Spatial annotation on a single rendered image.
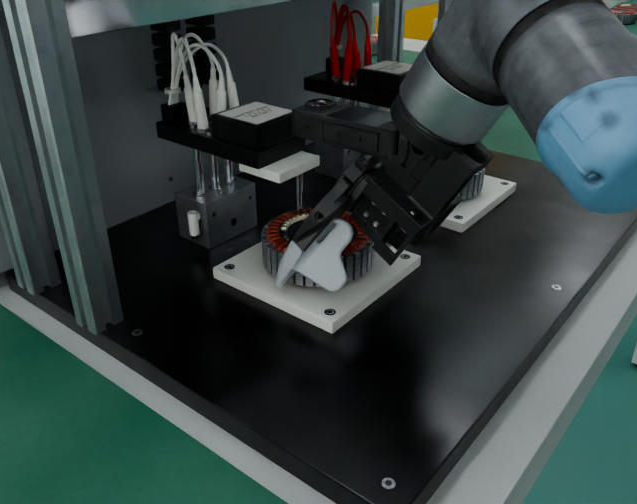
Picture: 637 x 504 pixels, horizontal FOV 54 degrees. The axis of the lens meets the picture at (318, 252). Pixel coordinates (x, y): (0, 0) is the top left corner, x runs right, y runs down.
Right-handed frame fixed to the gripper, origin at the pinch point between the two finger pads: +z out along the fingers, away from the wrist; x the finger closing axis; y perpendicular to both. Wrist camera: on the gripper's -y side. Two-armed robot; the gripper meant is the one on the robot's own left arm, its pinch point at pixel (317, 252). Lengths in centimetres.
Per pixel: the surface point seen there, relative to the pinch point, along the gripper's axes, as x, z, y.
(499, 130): 59, 7, -4
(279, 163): -1.1, -5.7, -7.7
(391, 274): 2.4, -2.7, 6.8
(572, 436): 78, 61, 52
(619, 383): 104, 60, 55
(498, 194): 26.7, -2.8, 6.8
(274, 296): -7.5, 0.5, 1.3
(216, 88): 1.4, -4.5, -19.4
